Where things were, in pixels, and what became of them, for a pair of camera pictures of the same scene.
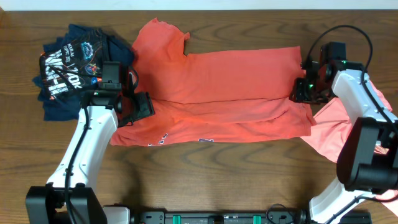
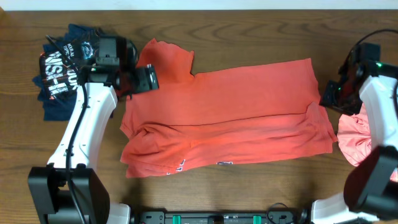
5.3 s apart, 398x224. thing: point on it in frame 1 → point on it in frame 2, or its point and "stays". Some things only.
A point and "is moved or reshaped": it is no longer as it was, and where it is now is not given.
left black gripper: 146,107 → 143,84
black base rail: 265,217 stays
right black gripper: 298,96 → 326,99
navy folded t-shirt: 68,106 stays
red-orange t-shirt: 212,96 is moved or reshaped
